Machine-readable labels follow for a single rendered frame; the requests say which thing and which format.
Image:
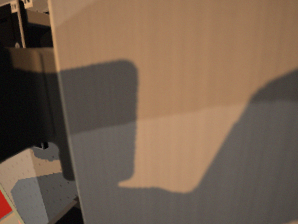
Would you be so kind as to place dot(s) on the small cream label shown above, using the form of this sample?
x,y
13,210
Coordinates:
x,y
27,3

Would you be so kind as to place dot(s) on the black rectangular frame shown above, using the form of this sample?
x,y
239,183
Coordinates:
x,y
14,31

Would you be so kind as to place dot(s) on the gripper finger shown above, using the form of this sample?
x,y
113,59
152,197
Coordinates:
x,y
31,110

